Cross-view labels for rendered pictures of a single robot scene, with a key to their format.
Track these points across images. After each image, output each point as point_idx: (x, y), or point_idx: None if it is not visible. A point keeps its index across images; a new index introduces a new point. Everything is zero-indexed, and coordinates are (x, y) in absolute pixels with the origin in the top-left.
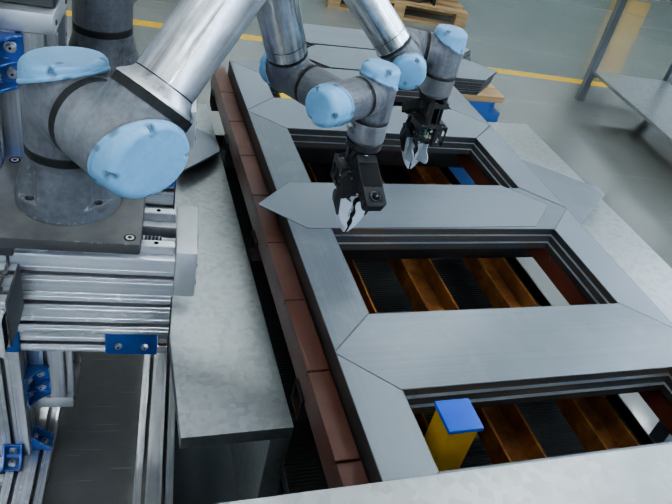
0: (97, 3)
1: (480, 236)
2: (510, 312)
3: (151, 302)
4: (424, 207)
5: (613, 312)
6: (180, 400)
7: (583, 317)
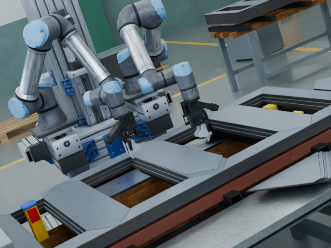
0: (119, 66)
1: (166, 173)
2: (100, 195)
3: (56, 160)
4: (170, 156)
5: (120, 209)
6: None
7: (110, 205)
